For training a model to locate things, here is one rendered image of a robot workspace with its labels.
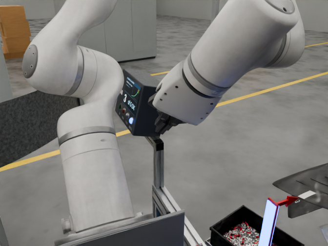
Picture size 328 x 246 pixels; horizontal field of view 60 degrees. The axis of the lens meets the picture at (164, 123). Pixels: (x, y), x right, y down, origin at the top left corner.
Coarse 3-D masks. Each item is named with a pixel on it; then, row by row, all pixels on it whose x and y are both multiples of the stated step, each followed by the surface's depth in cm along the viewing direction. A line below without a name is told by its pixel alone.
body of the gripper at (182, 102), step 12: (180, 72) 45; (168, 84) 47; (180, 84) 45; (156, 96) 50; (168, 96) 48; (180, 96) 47; (192, 96) 47; (204, 96) 44; (168, 108) 51; (180, 108) 50; (192, 108) 49; (204, 108) 49; (192, 120) 52
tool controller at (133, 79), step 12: (132, 72) 112; (144, 72) 119; (132, 84) 105; (144, 84) 96; (156, 84) 101; (120, 96) 117; (132, 96) 104; (144, 96) 97; (132, 108) 103; (144, 108) 99; (144, 120) 100; (132, 132) 101; (144, 132) 102; (156, 132) 104
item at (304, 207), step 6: (300, 204) 86; (306, 204) 84; (312, 204) 83; (288, 210) 88; (294, 210) 86; (300, 210) 84; (306, 210) 83; (312, 210) 81; (288, 216) 86; (294, 216) 84
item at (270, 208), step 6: (270, 204) 52; (270, 210) 52; (264, 216) 54; (270, 216) 52; (264, 222) 55; (270, 222) 53; (264, 228) 55; (270, 228) 53; (264, 234) 55; (264, 240) 55
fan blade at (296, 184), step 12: (312, 168) 68; (324, 168) 66; (288, 180) 66; (300, 180) 64; (312, 180) 63; (324, 180) 61; (288, 192) 61; (300, 192) 60; (324, 192) 57; (324, 204) 54
